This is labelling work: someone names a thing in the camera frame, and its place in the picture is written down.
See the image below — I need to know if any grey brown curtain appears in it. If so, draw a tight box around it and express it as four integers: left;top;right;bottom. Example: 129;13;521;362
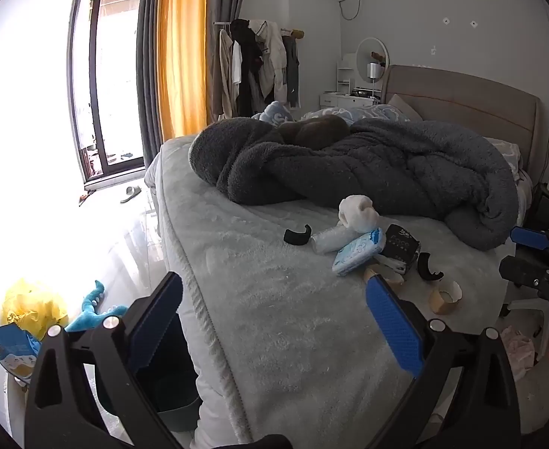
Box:
206;0;242;125

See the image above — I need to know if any dark grey curtain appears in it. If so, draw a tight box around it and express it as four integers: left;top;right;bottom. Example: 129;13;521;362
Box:
136;0;165;164

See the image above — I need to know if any grey shirt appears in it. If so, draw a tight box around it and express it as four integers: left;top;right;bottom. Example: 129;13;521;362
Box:
281;35;301;108

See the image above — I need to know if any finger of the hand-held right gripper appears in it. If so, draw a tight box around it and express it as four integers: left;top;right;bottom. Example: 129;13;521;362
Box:
498;256;549;297
510;226;549;256

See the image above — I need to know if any black carton box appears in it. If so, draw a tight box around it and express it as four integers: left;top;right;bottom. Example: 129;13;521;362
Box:
377;224;421;274

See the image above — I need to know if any white jacket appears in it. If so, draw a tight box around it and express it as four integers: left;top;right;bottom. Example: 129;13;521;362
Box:
249;19;288;104

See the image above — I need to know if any blue tissue packet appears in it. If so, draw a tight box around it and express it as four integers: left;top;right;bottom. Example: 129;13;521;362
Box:
331;227;388;277

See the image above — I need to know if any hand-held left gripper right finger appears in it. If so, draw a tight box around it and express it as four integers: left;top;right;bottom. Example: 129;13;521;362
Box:
366;275;521;449

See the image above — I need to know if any white cylindrical lamp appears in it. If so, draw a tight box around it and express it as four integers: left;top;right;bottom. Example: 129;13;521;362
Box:
366;62;383;99

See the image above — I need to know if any grey bed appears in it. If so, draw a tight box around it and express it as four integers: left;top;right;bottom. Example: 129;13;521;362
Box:
144;122;537;440

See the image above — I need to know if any black framed sliding door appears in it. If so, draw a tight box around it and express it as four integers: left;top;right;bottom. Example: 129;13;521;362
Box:
69;0;146;183

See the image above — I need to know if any round mirror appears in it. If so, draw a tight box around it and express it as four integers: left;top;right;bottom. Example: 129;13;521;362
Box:
355;37;388;80

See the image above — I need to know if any yellow curtain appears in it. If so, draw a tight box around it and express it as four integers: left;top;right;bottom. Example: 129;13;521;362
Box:
157;0;210;143

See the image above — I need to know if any yellow plastic bag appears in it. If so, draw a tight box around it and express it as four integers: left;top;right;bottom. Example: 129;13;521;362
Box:
2;278;69;337

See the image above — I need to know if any pink cloth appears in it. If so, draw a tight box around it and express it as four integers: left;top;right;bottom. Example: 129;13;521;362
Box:
499;325;535;382

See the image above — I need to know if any beige headboard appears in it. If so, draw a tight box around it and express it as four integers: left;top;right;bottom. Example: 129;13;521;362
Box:
381;64;543;188

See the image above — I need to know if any light blue plush cushion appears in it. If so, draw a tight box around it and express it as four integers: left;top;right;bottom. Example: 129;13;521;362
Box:
251;101;296;127

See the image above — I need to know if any black jacket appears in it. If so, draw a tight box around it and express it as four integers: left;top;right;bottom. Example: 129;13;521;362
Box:
230;19;263;115

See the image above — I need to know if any clothes rack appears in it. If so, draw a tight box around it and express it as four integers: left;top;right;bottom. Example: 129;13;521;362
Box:
213;19;306;39

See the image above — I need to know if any black curved plastic piece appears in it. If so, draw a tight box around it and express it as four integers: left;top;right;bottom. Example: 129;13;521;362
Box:
284;226;313;247
417;253;445;282

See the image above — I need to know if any blue cloud patterned duvet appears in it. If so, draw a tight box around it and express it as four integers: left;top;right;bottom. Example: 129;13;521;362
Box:
300;103;420;125

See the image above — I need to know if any beige coat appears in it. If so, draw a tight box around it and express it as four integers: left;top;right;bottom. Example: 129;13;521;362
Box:
209;28;235;120

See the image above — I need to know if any dark grey fleece blanket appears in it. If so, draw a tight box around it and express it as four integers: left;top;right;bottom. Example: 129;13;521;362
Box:
189;117;533;251

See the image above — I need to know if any white dresser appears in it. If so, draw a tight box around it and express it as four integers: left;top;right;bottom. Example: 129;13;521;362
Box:
320;54;383;109

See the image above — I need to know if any cardboard tape core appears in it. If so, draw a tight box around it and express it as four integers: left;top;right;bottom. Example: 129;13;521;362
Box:
431;281;463;315
363;264;404;286

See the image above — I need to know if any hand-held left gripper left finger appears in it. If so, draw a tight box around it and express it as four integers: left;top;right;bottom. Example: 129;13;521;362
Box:
24;271;184;449

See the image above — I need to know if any blue snack bag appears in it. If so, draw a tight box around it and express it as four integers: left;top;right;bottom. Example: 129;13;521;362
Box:
0;323;43;382

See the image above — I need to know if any beige pillow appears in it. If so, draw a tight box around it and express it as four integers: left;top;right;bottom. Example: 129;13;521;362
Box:
387;94;425;120

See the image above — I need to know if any blue plush toy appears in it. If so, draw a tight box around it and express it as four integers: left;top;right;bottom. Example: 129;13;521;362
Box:
64;280;130;333

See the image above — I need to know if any brown pillow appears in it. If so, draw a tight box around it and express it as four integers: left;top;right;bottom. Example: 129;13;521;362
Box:
277;114;350;147

